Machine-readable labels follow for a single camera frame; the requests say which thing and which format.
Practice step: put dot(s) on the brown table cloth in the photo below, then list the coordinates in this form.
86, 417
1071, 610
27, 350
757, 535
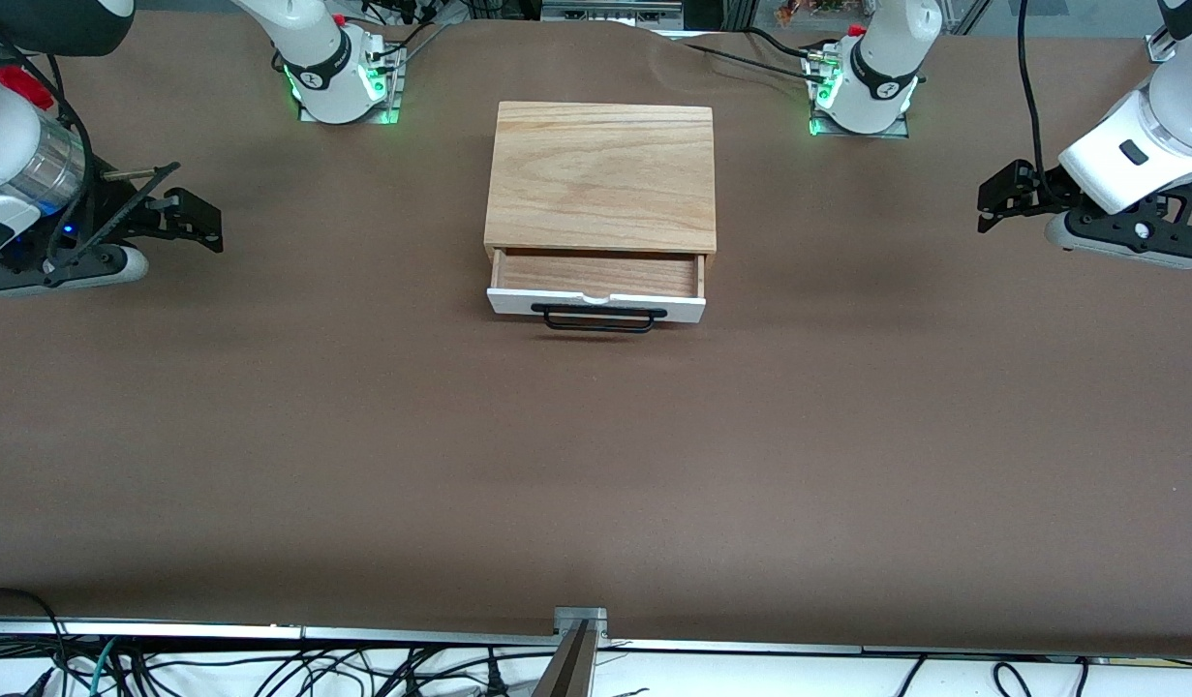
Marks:
596, 465

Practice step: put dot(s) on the aluminium background frame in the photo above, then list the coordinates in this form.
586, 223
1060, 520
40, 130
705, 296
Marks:
610, 12

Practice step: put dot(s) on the white-fronted wooden drawer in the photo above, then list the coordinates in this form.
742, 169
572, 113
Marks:
596, 276

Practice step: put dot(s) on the light wooden drawer cabinet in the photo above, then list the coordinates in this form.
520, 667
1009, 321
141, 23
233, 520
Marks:
600, 174

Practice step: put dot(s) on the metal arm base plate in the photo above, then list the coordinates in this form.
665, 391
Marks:
393, 92
901, 127

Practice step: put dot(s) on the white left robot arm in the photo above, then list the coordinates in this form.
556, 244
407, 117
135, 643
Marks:
881, 68

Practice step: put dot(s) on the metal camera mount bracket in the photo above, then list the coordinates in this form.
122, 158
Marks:
578, 658

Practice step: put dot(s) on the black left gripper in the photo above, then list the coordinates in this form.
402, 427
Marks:
1039, 187

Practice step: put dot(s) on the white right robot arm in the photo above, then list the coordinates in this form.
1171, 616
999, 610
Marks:
324, 58

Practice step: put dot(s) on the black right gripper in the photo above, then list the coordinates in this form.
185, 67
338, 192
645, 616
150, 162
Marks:
121, 219

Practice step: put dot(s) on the aluminium table edge rail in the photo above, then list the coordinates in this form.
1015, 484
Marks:
266, 632

